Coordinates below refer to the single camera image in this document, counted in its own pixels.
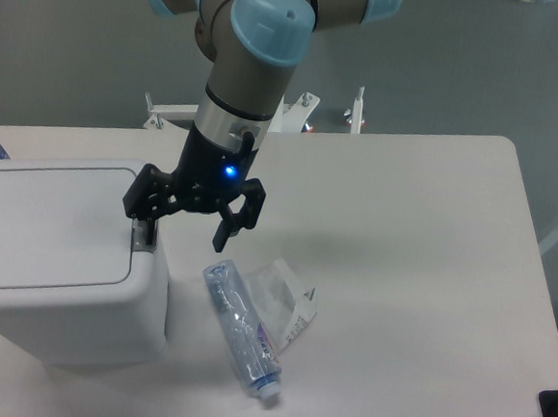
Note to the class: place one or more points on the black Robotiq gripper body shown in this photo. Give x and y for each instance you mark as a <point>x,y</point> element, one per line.
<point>208,175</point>

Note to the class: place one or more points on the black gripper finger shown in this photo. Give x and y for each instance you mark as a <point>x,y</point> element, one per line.
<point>245,218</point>
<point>152,195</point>

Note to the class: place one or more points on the white push-lid trash can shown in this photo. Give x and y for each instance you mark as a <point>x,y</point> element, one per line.
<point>78,283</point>

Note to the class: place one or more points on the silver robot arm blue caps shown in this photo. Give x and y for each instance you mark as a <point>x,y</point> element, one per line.
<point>254,47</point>

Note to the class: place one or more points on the clear crumpled plastic wrapper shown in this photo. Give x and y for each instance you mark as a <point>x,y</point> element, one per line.
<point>285,306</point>

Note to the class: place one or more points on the crushed clear plastic bottle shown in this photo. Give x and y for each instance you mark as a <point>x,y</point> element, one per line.
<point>250,346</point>

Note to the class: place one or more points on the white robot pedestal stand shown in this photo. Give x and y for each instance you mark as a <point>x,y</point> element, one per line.
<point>289,117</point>

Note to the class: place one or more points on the white levelling foot post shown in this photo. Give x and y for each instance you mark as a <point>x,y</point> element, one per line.
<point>354,117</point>

